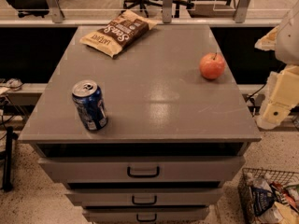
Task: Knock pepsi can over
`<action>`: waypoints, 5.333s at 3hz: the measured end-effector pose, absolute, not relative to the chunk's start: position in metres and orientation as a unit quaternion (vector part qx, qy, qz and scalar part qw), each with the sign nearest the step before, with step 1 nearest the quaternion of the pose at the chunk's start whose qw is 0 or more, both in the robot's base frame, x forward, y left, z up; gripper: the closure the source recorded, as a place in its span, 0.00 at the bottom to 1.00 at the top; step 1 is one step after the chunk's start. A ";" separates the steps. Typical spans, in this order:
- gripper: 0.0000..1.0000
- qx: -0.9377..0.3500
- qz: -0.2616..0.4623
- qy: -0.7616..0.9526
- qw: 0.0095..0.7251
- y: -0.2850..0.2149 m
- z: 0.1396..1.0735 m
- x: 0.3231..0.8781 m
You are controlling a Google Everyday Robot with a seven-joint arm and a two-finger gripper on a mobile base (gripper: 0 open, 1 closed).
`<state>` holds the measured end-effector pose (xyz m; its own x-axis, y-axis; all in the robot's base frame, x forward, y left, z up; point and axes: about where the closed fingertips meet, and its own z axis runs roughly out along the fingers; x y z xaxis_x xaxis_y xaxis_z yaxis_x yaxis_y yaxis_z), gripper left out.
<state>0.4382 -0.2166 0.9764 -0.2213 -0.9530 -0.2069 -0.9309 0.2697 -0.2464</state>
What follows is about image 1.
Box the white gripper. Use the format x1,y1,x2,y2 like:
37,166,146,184
257,64,299,130

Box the blue pepsi can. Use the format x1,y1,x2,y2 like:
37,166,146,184
72,80,107,131

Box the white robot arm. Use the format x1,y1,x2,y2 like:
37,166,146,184
254,2,299,130

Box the red apple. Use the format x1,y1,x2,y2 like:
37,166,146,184
199,52,225,80

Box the snack packets in basket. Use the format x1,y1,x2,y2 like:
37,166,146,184
246,173,299,224

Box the grey drawer cabinet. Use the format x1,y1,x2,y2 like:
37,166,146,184
21,25,260,210

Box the black office chair centre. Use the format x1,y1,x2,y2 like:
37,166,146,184
123,0,194,22

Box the brown chip bag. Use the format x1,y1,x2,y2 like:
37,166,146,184
80,10,156,58

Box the black stand at left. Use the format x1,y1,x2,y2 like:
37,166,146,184
2,126,18,192

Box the wire basket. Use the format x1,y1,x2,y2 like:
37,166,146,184
238,168,299,224

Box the top drawer with black handle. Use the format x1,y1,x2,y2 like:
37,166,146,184
38,156,245,183

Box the drawer with black handle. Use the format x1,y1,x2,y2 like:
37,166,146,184
38,156,245,183
66,188,223,207
82,207,209,223

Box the middle drawer with black handle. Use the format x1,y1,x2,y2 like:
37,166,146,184
66,188,223,207

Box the bottom drawer with black handle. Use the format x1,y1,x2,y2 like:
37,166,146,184
82,207,209,223

